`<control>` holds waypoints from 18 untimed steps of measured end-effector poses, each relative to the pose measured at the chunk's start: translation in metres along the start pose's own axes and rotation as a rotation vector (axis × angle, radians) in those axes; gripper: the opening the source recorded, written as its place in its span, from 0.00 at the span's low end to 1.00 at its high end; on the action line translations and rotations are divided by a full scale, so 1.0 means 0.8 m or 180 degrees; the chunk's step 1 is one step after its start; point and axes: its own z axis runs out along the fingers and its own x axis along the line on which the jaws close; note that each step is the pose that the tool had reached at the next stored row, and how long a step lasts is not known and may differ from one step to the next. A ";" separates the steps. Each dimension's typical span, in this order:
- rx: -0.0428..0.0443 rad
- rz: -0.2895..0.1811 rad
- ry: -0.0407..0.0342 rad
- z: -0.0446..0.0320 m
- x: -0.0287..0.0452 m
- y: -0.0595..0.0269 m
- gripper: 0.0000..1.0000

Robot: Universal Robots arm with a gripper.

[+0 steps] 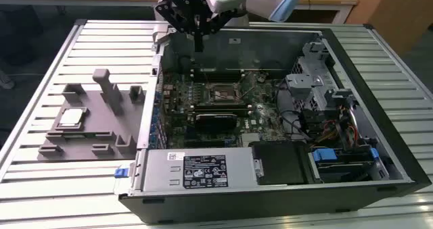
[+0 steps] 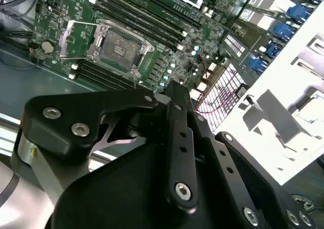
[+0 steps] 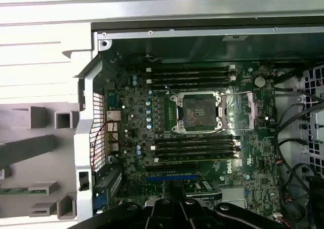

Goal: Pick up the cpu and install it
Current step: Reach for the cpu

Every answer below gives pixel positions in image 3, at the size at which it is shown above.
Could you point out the green motherboard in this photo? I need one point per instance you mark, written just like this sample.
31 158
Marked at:
263 163

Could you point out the grey parts rack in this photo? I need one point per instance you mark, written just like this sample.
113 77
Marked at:
63 153

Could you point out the black RAM slot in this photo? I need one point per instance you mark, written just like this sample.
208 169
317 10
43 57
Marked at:
195 151
189 80
189 74
195 139
195 145
189 85
189 68
195 158

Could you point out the black expansion slot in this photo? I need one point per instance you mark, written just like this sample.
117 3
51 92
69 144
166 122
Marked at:
169 168

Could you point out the black PC case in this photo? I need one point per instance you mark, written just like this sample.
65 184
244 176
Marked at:
86 137

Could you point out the green RAM stick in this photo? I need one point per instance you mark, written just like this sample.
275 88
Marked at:
12 191

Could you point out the metal drive cage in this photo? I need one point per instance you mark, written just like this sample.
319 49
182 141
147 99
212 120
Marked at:
317 123

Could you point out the silver finned heatsink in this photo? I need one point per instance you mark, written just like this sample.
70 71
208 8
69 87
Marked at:
233 197

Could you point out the CPU socket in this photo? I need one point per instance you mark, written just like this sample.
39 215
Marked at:
197 112

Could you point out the silver coin battery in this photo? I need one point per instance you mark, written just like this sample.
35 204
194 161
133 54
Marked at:
259 81

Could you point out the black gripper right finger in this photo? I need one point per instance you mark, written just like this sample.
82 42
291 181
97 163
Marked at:
240 216

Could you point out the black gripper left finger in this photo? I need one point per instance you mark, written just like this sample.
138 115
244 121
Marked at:
119 216

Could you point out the metal socket cover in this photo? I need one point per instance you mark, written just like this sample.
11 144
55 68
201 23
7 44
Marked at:
250 110

